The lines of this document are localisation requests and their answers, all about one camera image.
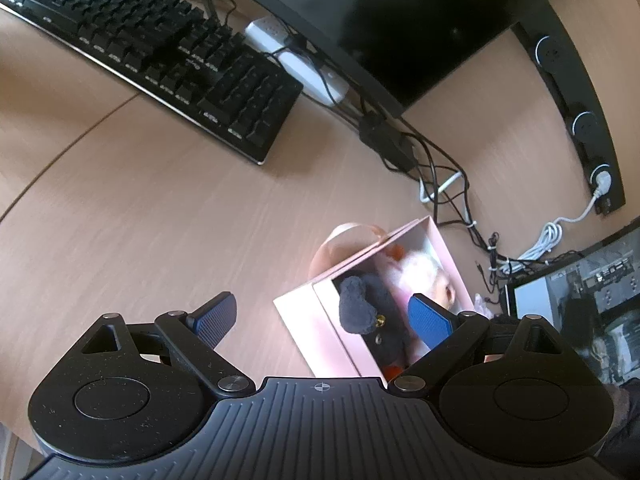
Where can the glass panel computer case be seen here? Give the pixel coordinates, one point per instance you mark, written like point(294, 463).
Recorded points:
point(592, 299)

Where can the pink cardboard box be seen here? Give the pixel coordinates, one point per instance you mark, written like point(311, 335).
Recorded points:
point(310, 312)

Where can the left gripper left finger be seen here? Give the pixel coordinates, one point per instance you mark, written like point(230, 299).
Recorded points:
point(192, 338)

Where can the white power strip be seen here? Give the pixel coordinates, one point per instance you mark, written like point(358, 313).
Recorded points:
point(269, 36)

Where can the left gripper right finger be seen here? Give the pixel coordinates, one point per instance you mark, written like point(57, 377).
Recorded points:
point(454, 341)

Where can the black desk socket panel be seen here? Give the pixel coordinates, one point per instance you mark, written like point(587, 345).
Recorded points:
point(544, 37)

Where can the black power adapter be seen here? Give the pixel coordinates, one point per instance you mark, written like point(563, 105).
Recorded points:
point(380, 136)

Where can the red round toy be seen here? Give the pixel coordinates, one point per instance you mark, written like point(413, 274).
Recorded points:
point(392, 371)

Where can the black plush toy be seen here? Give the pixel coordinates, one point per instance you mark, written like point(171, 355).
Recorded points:
point(368, 309)

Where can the black curved monitor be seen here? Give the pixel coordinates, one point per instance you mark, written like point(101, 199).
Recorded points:
point(397, 50)

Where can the pink fluffy doll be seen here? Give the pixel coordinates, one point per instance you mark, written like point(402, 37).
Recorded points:
point(409, 272)

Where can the black mechanical keyboard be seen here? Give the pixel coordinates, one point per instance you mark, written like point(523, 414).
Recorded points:
point(170, 50)

